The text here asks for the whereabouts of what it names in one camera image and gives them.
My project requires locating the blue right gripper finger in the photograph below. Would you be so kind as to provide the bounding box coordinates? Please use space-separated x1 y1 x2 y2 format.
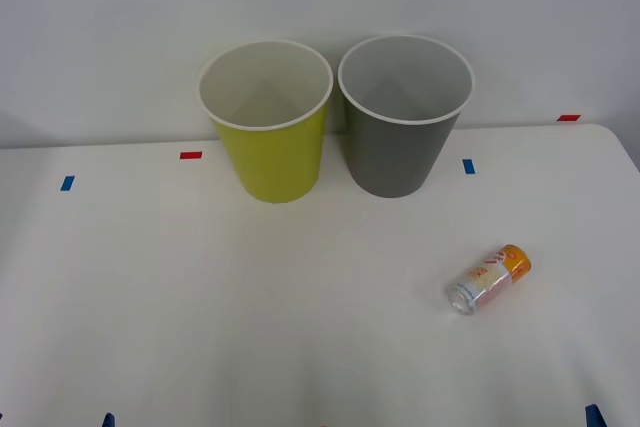
585 403 610 427

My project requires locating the orange drink can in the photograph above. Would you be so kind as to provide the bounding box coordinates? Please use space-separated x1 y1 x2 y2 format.
447 243 533 317

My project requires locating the yellow-green plastic waste bin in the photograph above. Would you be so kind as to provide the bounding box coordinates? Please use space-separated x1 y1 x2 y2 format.
196 39 335 205

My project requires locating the grey plastic waste bin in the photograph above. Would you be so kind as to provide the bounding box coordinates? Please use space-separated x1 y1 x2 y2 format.
337 34 475 199

